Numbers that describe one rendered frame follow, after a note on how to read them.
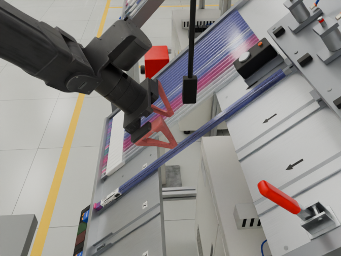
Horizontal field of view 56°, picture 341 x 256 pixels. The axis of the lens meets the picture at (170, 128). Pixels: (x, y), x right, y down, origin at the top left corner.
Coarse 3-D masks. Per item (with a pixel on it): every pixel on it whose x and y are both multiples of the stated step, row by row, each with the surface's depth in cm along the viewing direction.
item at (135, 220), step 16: (144, 160) 75; (112, 176) 81; (128, 176) 75; (160, 176) 67; (128, 192) 71; (144, 192) 67; (160, 192) 64; (112, 208) 72; (128, 208) 68; (144, 208) 64; (160, 208) 60; (112, 224) 68; (128, 224) 64; (144, 224) 61; (160, 224) 57; (96, 240) 69; (112, 240) 65; (128, 240) 61; (144, 240) 58; (160, 240) 55
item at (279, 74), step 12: (276, 72) 57; (264, 84) 58; (252, 96) 59; (228, 108) 61; (240, 108) 60; (216, 120) 61; (204, 132) 63; (180, 144) 65; (168, 156) 66; (156, 168) 68; (132, 180) 70; (120, 192) 72; (96, 204) 75
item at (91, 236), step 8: (104, 120) 103; (104, 128) 99; (104, 136) 96; (104, 144) 93; (104, 152) 91; (96, 168) 85; (96, 176) 82; (96, 184) 80; (96, 192) 78; (96, 200) 77; (88, 216) 73; (96, 216) 74; (88, 224) 71; (96, 224) 72; (88, 232) 69; (96, 232) 71; (88, 240) 68; (88, 248) 66
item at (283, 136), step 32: (256, 0) 81; (256, 32) 72; (224, 96) 66; (288, 96) 53; (256, 128) 54; (288, 128) 49; (320, 128) 45; (256, 160) 50; (288, 160) 46; (320, 160) 42; (256, 192) 46; (288, 192) 43; (320, 192) 40; (288, 224) 40
